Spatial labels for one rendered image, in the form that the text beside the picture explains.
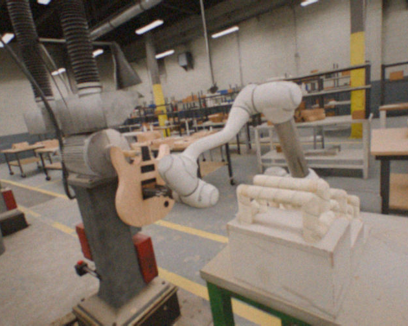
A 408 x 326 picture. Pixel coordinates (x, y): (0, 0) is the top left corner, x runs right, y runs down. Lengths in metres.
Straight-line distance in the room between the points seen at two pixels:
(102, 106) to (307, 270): 0.87
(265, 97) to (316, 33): 11.10
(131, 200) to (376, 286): 0.97
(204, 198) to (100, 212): 0.75
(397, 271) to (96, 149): 1.25
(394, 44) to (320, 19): 2.84
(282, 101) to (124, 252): 1.27
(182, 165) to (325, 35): 11.44
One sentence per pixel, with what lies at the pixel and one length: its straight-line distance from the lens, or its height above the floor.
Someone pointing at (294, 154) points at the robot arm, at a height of 1.11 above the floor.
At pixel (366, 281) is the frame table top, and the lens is 0.81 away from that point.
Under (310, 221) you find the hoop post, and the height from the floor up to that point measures 1.15.
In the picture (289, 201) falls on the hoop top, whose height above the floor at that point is 1.19.
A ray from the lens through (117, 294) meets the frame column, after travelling 1.80.
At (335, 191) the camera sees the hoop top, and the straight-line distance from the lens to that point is 0.81.
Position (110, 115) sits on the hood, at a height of 1.44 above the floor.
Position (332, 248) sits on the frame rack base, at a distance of 0.60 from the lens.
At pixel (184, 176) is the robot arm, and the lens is 0.92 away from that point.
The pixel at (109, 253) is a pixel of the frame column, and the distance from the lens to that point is 1.67.
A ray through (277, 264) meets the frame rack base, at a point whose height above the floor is 1.03.
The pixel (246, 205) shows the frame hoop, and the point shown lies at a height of 1.16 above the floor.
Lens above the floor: 1.42
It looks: 13 degrees down
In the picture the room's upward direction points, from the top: 8 degrees counter-clockwise
